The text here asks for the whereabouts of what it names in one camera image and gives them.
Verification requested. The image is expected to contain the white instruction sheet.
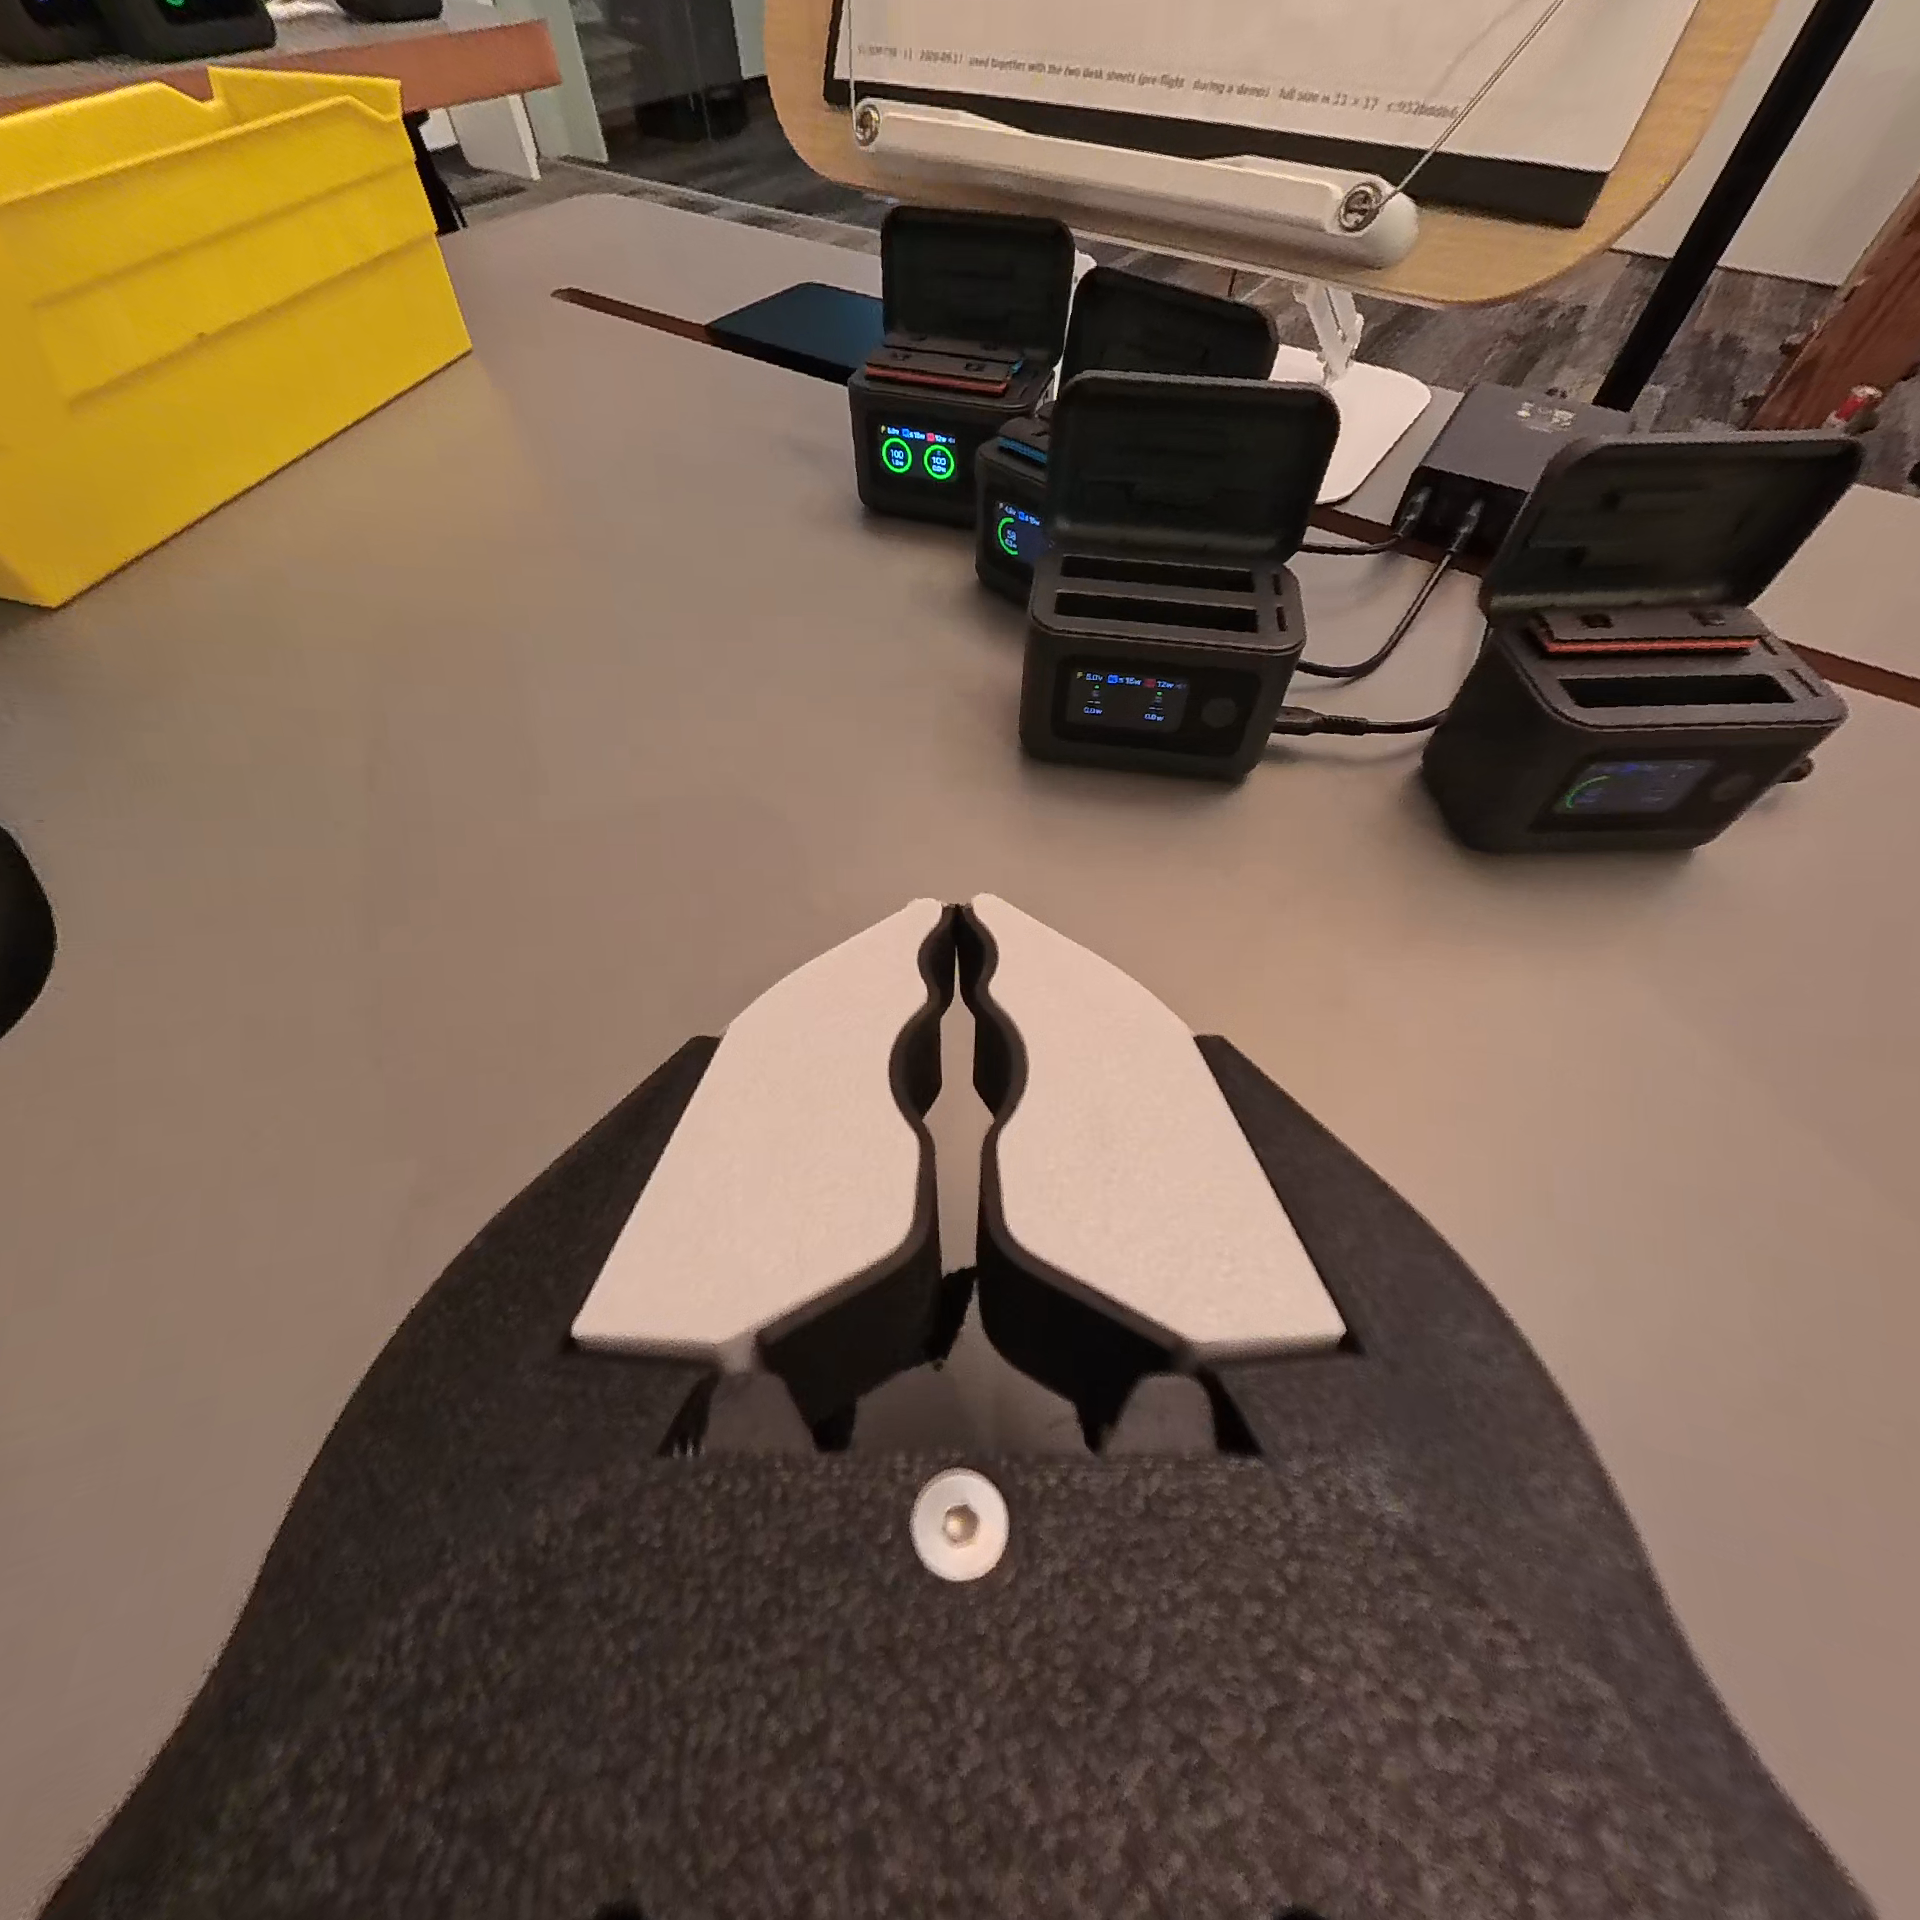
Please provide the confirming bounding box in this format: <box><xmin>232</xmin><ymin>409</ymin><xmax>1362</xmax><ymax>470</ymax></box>
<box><xmin>825</xmin><ymin>0</ymin><xmax>1702</xmax><ymax>189</ymax></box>

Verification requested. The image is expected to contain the black battery charging case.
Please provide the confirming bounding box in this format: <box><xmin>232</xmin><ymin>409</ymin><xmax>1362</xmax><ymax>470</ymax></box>
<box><xmin>977</xmin><ymin>262</ymin><xmax>1285</xmax><ymax>600</ymax></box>
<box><xmin>1020</xmin><ymin>368</ymin><xmax>1341</xmax><ymax>783</ymax></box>
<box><xmin>0</xmin><ymin>0</ymin><xmax>277</xmax><ymax>63</ymax></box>
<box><xmin>1421</xmin><ymin>437</ymin><xmax>1867</xmax><ymax>858</ymax></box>
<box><xmin>847</xmin><ymin>203</ymin><xmax>1077</xmax><ymax>533</ymax></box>

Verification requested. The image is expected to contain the wooden sign board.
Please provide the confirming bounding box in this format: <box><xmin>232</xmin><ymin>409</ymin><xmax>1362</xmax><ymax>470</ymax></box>
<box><xmin>766</xmin><ymin>0</ymin><xmax>1779</xmax><ymax>308</ymax></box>

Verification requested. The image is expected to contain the yellow plastic bin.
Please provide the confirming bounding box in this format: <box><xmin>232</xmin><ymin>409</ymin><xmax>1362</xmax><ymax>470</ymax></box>
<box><xmin>0</xmin><ymin>66</ymin><xmax>474</xmax><ymax>610</ymax></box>

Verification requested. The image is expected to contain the black quilted pad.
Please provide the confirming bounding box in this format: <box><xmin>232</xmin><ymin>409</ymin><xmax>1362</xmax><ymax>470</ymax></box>
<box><xmin>0</xmin><ymin>826</ymin><xmax>60</xmax><ymax>1041</ymax></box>

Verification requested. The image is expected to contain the wooden post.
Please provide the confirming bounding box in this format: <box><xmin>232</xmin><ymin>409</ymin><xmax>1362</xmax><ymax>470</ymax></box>
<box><xmin>1756</xmin><ymin>262</ymin><xmax>1920</xmax><ymax>441</ymax></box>

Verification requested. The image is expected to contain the black camera battery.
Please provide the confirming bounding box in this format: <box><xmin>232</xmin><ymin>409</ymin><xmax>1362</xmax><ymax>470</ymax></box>
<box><xmin>1531</xmin><ymin>613</ymin><xmax>1779</xmax><ymax>665</ymax></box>
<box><xmin>893</xmin><ymin>355</ymin><xmax>1052</xmax><ymax>400</ymax></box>

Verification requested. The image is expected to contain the dark flat pad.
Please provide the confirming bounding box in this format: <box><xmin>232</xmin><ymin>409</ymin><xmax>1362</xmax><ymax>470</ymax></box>
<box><xmin>713</xmin><ymin>286</ymin><xmax>892</xmax><ymax>385</ymax></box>

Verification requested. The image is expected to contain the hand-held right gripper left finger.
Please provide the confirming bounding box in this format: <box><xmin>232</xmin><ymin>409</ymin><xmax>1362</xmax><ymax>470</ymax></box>
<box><xmin>566</xmin><ymin>896</ymin><xmax>969</xmax><ymax>1390</ymax></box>

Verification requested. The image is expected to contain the black multi-port power hub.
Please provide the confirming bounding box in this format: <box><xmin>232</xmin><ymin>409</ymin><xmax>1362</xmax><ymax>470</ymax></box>
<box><xmin>1410</xmin><ymin>380</ymin><xmax>1639</xmax><ymax>551</ymax></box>

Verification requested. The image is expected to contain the black pole stand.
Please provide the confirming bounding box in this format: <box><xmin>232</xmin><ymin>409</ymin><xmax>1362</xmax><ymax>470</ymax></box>
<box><xmin>1604</xmin><ymin>0</ymin><xmax>1920</xmax><ymax>415</ymax></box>

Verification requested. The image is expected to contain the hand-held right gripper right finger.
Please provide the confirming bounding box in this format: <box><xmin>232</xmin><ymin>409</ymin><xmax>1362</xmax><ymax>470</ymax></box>
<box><xmin>967</xmin><ymin>893</ymin><xmax>1359</xmax><ymax>1398</ymax></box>

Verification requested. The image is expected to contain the white stand base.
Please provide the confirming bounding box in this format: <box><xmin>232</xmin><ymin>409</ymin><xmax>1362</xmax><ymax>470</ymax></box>
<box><xmin>1261</xmin><ymin>279</ymin><xmax>1436</xmax><ymax>506</ymax></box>

